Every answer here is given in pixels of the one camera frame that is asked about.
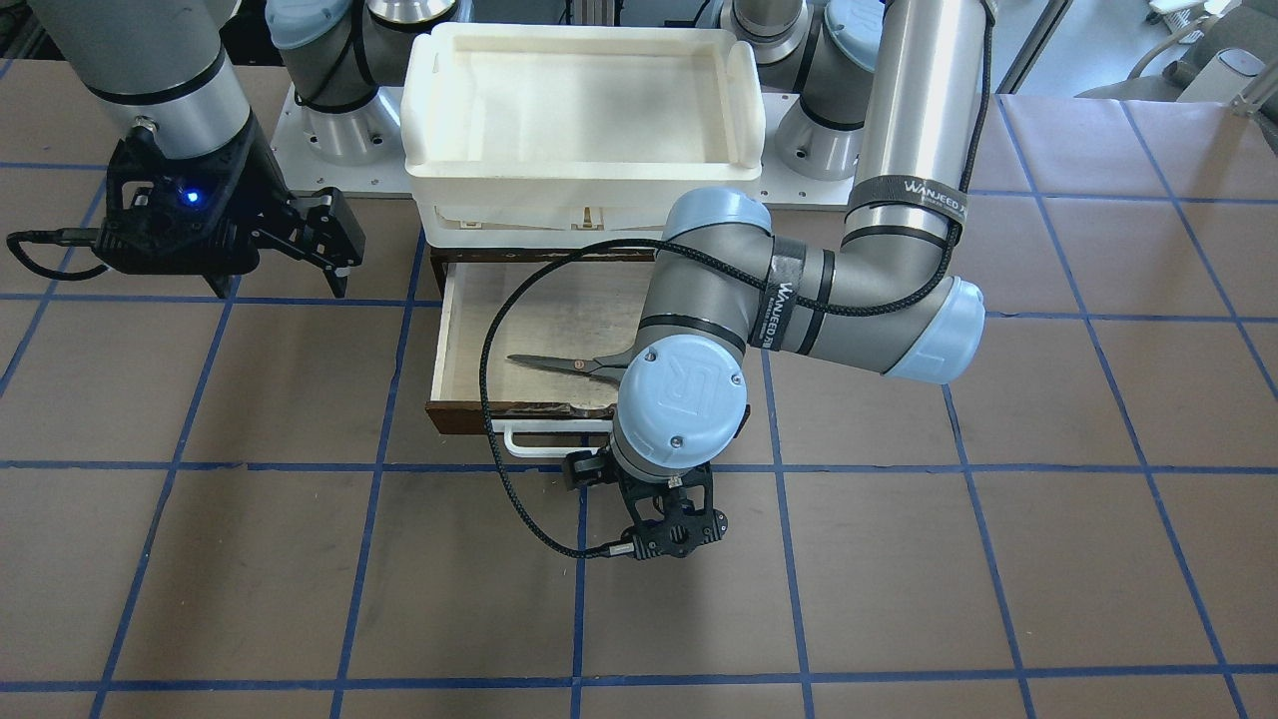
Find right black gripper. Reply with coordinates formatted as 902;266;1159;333
236;129;366;299

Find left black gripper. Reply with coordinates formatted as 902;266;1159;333
561;447;621;490

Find white drawer handle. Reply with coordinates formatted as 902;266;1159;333
493;418;612;460

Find grey orange scissors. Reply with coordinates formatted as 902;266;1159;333
507;350;635;384

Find wooden drawer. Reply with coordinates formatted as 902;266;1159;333
426;263;653;435

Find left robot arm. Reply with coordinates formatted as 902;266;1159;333
565;1;996;487

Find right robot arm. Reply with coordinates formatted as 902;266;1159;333
6;1;473;299

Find wooden drawer cabinet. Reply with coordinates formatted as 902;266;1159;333
427;241;656;291

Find white plastic tray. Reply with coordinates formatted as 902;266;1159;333
400;23;767;249

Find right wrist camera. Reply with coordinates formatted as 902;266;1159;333
91;117;270;299

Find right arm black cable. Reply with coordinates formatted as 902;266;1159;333
6;229;111;282

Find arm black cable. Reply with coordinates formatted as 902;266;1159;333
481;0;999;559
6;229;111;282

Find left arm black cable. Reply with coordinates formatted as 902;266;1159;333
481;0;999;559

